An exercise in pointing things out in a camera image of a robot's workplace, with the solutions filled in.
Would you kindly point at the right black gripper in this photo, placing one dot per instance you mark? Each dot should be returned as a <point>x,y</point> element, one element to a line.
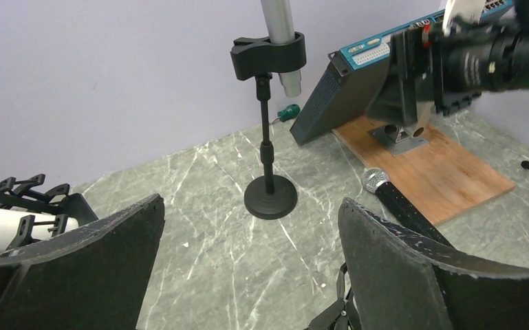
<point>413,74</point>

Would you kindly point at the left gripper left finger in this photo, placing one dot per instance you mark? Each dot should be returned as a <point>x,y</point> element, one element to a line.
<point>92,277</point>

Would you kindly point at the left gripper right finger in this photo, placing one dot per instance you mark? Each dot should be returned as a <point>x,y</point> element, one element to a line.
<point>403,280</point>

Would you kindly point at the black mic stand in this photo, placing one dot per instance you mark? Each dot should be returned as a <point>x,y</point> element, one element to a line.
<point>269,196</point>

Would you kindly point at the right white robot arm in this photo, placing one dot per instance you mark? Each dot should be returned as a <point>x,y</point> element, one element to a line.
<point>450,62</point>

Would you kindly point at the wooden board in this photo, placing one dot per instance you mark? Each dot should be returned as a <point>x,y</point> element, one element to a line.
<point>441,179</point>

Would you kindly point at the metal bracket with tube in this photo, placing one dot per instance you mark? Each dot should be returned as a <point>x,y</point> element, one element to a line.
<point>402,139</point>

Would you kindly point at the blue network switch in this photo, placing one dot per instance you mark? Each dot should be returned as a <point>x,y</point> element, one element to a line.
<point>348,85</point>

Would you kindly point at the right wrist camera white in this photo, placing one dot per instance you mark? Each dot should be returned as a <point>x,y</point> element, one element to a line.
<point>462,11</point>

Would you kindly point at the left shock mount stand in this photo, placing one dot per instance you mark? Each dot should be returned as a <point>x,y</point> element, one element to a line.
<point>57,201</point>

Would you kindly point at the green screwdriver handle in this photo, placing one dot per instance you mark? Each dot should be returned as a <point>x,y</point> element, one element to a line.
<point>288,113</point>

